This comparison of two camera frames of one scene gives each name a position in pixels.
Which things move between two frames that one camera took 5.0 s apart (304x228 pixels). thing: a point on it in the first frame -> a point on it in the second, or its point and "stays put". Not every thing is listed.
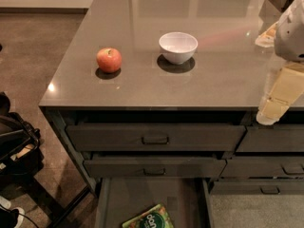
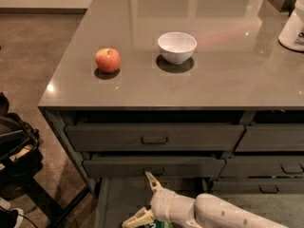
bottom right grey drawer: x=257 y=188 stays put
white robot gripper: x=291 y=35 -> x=161 y=202
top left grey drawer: x=152 y=138 stays put
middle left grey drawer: x=151 y=168 stays put
